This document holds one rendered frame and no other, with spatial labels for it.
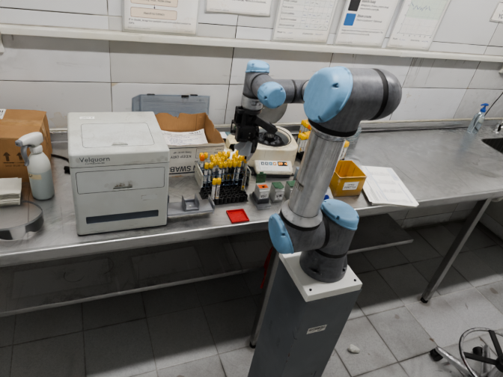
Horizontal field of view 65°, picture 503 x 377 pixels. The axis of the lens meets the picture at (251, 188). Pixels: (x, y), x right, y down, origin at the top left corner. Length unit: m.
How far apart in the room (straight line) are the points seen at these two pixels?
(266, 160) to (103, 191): 0.75
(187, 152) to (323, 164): 0.75
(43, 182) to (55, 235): 0.21
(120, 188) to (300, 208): 0.55
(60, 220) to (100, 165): 0.30
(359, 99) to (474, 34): 1.84
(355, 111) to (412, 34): 1.48
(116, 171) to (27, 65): 0.69
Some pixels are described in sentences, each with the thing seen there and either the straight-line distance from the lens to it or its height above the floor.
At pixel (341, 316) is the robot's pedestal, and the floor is 0.75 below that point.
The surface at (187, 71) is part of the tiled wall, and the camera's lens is 1.82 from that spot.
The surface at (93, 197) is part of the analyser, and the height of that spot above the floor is 1.02.
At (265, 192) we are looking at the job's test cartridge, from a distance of 1.49.
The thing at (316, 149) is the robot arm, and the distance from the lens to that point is 0.93.
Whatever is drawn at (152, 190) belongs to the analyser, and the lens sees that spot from 1.27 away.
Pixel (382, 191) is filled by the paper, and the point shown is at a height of 0.89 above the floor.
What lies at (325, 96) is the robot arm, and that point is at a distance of 0.85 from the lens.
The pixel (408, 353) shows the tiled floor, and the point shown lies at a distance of 2.45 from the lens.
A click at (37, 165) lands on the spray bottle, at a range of 1.45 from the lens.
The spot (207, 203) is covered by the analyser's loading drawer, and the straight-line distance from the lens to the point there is 1.43.
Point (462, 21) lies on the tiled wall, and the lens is 2.56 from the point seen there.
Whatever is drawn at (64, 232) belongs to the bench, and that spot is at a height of 0.87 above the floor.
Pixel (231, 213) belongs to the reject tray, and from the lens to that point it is 1.46.
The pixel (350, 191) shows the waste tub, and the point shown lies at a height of 0.90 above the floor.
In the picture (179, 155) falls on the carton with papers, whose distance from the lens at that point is 1.58.
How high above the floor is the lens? 1.77
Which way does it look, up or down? 34 degrees down
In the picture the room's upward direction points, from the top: 11 degrees clockwise
